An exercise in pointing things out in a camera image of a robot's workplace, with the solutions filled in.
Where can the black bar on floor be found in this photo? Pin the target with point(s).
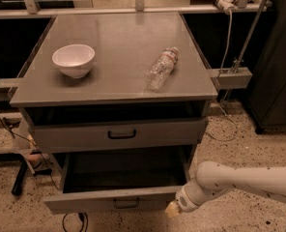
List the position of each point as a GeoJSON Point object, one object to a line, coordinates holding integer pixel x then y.
{"type": "Point", "coordinates": [17, 187]}

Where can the clear plastic water bottle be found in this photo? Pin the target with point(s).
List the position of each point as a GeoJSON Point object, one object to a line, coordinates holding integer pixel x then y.
{"type": "Point", "coordinates": [159, 71]}

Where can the grey drawer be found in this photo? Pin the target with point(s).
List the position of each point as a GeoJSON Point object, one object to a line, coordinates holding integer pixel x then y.
{"type": "Point", "coordinates": [123, 135]}
{"type": "Point", "coordinates": [121, 180]}

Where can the grey bracket block left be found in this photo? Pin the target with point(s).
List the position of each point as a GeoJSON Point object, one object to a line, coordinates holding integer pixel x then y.
{"type": "Point", "coordinates": [8, 87]}

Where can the dark cabinet right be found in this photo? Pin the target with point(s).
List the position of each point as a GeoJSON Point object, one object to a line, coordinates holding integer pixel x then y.
{"type": "Point", "coordinates": [265, 96]}

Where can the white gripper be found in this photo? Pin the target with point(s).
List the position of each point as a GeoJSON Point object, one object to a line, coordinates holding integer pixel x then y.
{"type": "Point", "coordinates": [184, 199]}

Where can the metal tripod rod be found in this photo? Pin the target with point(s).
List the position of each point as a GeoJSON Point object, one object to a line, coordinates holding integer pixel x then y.
{"type": "Point", "coordinates": [237, 62]}

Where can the grey top drawer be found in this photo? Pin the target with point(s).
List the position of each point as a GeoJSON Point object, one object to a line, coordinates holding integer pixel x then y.
{"type": "Point", "coordinates": [123, 135]}

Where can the grey bracket block right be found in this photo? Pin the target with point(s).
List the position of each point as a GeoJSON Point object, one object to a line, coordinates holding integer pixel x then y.
{"type": "Point", "coordinates": [230, 80]}

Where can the white bowl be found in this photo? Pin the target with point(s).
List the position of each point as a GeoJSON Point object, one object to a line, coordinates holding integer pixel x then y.
{"type": "Point", "coordinates": [74, 60]}

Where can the grey bracket block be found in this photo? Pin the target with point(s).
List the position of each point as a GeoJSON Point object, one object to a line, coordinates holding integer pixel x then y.
{"type": "Point", "coordinates": [230, 80]}
{"type": "Point", "coordinates": [8, 87]}

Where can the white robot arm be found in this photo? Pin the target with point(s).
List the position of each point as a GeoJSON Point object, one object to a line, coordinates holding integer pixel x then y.
{"type": "Point", "coordinates": [213, 179]}

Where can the grey drawer cabinet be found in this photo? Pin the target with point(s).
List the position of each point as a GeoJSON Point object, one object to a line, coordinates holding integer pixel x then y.
{"type": "Point", "coordinates": [114, 90]}

